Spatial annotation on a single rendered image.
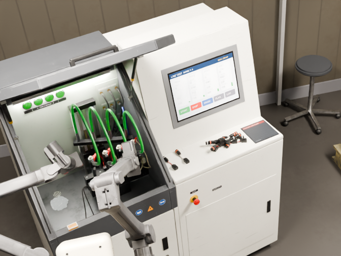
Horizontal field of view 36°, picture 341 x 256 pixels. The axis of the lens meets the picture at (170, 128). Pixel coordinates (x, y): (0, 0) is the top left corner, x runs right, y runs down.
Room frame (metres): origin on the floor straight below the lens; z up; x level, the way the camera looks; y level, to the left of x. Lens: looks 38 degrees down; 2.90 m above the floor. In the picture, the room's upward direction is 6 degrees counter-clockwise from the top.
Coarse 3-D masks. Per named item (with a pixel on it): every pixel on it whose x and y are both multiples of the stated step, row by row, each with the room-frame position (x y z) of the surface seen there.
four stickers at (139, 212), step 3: (159, 201) 1.97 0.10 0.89; (162, 201) 1.98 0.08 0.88; (159, 204) 1.97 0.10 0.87; (162, 204) 1.98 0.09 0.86; (147, 207) 1.95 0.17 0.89; (150, 207) 1.95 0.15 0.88; (153, 207) 1.96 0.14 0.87; (138, 210) 1.92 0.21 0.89; (141, 210) 1.93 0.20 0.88; (147, 210) 1.94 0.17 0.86; (150, 210) 1.95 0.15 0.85; (135, 213) 1.92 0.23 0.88; (138, 213) 1.92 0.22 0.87; (141, 213) 1.93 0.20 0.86
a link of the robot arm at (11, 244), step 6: (0, 234) 1.44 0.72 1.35; (0, 240) 1.41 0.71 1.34; (6, 240) 1.41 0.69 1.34; (12, 240) 1.42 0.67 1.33; (0, 246) 1.39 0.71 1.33; (6, 246) 1.40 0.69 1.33; (12, 246) 1.40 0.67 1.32; (18, 246) 1.40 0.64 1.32; (24, 246) 1.40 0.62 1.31; (30, 246) 1.40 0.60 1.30; (6, 252) 1.38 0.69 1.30; (12, 252) 1.38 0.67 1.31; (18, 252) 1.38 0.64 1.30; (24, 252) 1.36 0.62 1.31; (30, 252) 1.37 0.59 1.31; (36, 252) 1.37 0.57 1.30; (42, 252) 1.37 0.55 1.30
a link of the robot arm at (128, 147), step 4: (124, 144) 1.80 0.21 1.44; (128, 144) 1.80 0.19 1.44; (132, 144) 1.82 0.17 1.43; (124, 148) 1.79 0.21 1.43; (128, 148) 1.78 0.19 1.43; (132, 148) 1.80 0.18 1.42; (124, 152) 1.78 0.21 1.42; (128, 152) 1.77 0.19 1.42; (132, 152) 1.77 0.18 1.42; (136, 152) 1.80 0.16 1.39; (124, 156) 1.76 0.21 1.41; (136, 160) 1.71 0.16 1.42; (136, 164) 1.70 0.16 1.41
